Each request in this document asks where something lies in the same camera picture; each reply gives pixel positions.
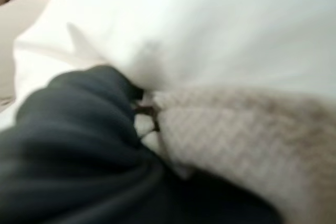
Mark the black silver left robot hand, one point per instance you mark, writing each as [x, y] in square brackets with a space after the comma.
[73, 155]

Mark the beige throw blanket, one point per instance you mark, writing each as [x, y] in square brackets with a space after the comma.
[249, 142]

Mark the white duvet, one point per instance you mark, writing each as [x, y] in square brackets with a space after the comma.
[197, 24]

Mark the large beige pillow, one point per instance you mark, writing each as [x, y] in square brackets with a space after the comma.
[15, 24]

